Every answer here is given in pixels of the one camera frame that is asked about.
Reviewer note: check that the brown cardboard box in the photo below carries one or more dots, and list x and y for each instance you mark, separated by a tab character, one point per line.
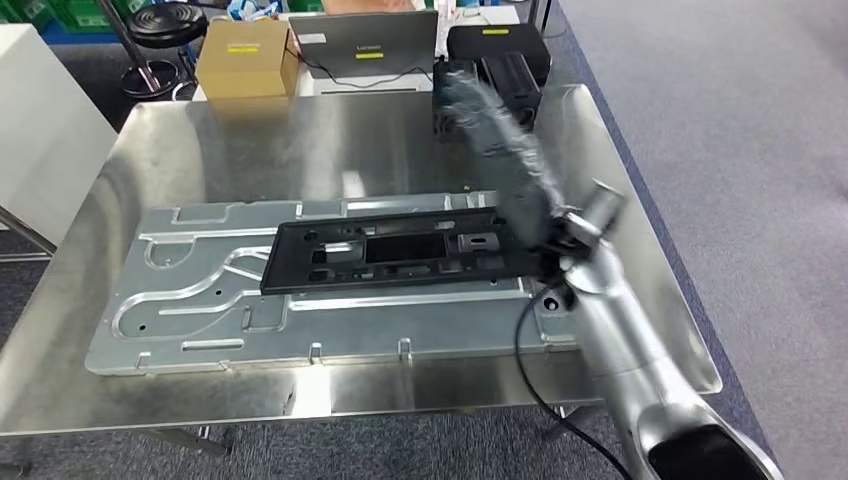
245	73

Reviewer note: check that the black round stool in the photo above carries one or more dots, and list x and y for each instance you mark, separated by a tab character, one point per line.
166	23

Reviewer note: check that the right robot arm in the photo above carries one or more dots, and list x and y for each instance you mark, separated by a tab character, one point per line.
609	331

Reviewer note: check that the grey laptop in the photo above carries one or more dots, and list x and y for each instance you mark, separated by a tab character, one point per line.
397	36

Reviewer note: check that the steel table with cross bars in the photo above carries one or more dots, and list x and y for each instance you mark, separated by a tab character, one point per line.
20	258

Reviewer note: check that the stainless steel workbench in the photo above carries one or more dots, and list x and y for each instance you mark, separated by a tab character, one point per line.
265	152

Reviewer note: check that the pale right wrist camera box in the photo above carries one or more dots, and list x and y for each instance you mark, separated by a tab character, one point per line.
599	205

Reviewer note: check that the green plastic crate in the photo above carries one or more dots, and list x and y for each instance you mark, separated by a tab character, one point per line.
79	13

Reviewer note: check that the black case with yellow label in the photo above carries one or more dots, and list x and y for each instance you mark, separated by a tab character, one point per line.
497	46

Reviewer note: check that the black plastic frame part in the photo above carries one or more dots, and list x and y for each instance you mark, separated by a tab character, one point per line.
288	262

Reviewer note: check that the white cabinet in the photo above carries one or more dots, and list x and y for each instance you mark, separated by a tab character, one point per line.
46	132

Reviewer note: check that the grey stamped metal plate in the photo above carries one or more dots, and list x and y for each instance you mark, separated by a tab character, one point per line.
397	324

